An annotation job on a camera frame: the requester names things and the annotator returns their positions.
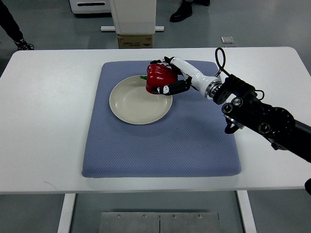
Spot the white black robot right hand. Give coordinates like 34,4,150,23
150,57,222,99

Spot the red bell pepper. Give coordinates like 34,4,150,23
140,64,178,95

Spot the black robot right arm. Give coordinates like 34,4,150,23
208,75,311,162

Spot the cream round plate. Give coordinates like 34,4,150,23
109,75,173,125

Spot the grey metal floor plate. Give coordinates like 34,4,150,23
99,212,221,233

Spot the small grey floor tile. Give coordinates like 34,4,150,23
221,36,236,48

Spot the blue quilted mat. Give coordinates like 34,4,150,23
82,61,241,178

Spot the black shoe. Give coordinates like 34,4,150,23
170,1,192,23

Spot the cardboard box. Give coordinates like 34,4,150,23
118,34,153,49

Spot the white table right leg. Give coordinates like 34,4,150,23
236,190,257,233

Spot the white table leg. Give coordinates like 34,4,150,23
236,190,257,233
57,194,76,233

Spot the white table left leg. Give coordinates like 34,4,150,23
57,194,76,233

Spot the black trouser leg with sneaker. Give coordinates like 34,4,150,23
0,1,34,50

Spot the black cable loop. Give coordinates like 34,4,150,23
214,47,234,78

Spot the white pedestal column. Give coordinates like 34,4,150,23
101,0,165,34

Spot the white cabinet with handle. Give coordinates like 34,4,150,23
69,0,111,14

